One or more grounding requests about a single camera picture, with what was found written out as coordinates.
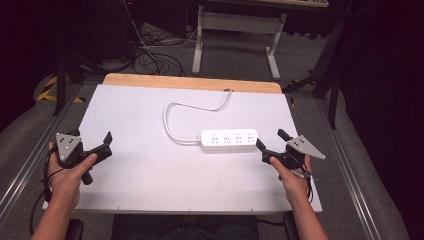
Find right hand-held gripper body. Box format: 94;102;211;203
261;134;327;172

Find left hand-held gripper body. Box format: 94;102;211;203
55;132;102;186

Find white power strip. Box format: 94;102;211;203
200;128;260;152

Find person's right hand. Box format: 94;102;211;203
268;154;313;205

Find person's left hand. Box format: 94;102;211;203
47;141;98;208

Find yellow black floor tape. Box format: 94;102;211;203
35;75;86;104

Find black metal stand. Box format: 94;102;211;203
282;19;346;130
52;49;108;116

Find person's lap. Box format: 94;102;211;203
111;214;260;240

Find aluminium rail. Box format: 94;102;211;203
0;83;85;218
315;98;383;240

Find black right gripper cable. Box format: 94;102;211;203
290;169;315;204

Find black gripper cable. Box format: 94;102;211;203
29;146;66;237
290;169;315;204

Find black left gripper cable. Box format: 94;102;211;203
29;146;66;237

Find white power strip cable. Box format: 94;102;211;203
162;88;202;145

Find black floor cables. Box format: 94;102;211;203
131;29;186;78

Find white metal desk frame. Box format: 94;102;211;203
191;4;288;81

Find white floor cable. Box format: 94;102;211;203
127;0;199;48

